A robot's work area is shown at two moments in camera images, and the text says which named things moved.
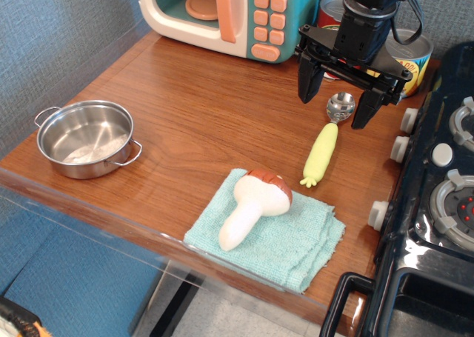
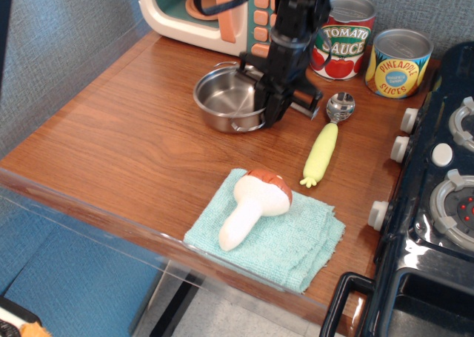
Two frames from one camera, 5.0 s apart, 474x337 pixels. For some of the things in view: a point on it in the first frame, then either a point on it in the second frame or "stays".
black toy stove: x=424 y=286 stays
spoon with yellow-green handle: x=339 y=106 stays
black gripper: x=359 y=51 to x=285 y=66
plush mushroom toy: x=255 y=191 stays
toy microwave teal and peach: x=258 y=21 stays
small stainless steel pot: x=83 y=140 to x=226 y=101
